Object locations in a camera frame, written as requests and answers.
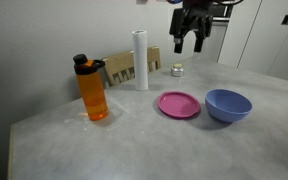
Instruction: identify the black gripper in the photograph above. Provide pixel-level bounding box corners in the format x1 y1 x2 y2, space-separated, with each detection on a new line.
169 7 215 54

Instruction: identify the pink plate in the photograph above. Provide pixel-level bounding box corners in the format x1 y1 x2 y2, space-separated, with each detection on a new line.
157 91 201 119

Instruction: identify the blue bowl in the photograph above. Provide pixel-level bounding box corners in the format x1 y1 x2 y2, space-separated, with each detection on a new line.
204 88 253 123

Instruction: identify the small glass jar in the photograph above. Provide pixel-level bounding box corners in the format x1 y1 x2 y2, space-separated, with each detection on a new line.
170 63 185 78

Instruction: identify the white paper roll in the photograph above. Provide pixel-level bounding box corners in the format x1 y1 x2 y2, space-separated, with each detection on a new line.
131 30 149 92

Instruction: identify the white cabinet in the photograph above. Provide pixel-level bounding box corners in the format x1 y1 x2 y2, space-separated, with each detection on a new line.
217 0 288 85

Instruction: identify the orange water bottle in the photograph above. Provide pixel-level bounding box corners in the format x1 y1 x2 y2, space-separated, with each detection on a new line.
72 53 110 122

